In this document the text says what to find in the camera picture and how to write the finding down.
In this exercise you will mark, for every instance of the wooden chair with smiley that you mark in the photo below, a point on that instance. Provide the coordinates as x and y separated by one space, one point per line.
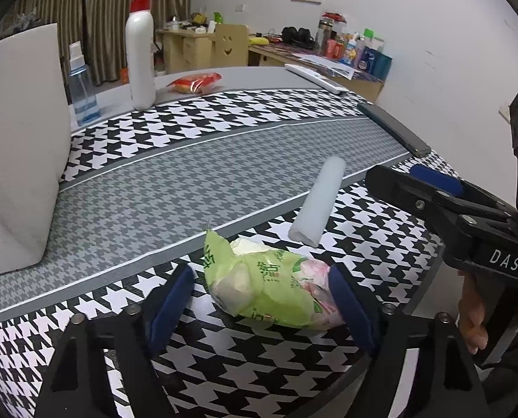
230 45

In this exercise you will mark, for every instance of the black headphones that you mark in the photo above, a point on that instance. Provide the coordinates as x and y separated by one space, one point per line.
298 35

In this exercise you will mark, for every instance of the white remote control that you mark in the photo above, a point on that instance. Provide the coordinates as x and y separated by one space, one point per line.
315 78

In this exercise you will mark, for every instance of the blue spray bottle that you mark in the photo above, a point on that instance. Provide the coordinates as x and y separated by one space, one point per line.
84 96

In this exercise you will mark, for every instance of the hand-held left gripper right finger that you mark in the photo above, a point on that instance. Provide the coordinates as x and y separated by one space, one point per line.
350 309

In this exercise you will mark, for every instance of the white foam roll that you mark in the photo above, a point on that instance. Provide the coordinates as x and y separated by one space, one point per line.
317 202

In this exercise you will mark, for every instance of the person's right hand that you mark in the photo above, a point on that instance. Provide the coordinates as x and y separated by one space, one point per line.
470 313

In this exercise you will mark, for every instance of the green tissue packet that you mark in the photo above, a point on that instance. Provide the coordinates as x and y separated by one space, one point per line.
263 287

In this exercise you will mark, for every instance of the white pump bottle red top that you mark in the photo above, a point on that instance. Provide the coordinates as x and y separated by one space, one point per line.
140 52

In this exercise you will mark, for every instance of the blue box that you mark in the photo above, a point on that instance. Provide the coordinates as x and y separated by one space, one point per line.
378 64

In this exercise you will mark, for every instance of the houndstooth table cloth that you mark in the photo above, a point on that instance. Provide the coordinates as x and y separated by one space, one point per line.
176 174

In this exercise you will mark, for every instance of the light wooden desk with drawers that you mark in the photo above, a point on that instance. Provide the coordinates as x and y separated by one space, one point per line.
185 50

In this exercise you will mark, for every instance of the red snack packet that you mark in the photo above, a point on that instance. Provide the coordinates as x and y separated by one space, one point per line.
195 82

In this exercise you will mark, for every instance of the printed paper sheets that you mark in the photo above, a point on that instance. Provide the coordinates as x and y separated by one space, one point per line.
342 71

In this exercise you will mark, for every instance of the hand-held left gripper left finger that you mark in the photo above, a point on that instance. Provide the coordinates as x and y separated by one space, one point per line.
171 305

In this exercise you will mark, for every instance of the brown striped curtain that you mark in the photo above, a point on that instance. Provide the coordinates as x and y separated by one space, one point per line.
45 0
110 8

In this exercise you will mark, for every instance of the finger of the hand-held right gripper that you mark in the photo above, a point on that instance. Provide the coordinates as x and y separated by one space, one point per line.
398 185
437 180

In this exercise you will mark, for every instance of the group of toiletry bottles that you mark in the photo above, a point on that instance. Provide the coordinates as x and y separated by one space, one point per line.
350 50

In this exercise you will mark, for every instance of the dark thermos bottle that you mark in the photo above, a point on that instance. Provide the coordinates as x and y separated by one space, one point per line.
324 35

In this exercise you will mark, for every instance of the cluttered wooden desk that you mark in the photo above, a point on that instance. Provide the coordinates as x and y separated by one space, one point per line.
267 54

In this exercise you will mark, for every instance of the white foam box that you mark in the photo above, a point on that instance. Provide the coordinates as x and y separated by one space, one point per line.
19 148

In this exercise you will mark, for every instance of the orange bag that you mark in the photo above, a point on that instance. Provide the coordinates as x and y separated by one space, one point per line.
124 73

